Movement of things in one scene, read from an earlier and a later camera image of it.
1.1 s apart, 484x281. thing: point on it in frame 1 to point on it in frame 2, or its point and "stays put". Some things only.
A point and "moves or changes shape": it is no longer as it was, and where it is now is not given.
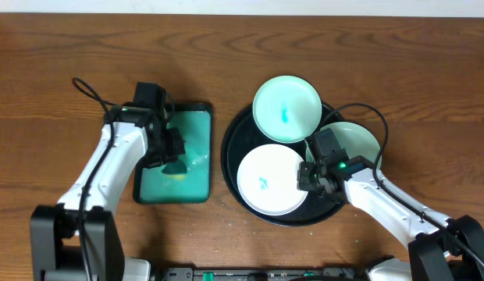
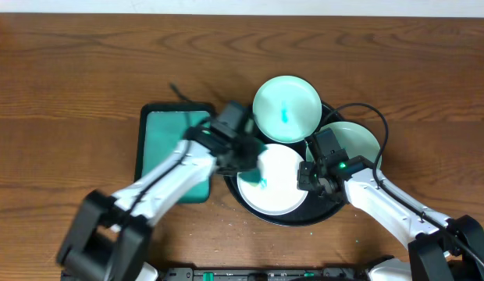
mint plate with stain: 286,108 stays put
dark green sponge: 176,168 moves or changes shape
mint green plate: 354,139 stays put
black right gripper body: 305,178 stays put
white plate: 268,179 stays put
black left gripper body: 176,144 to 244,152
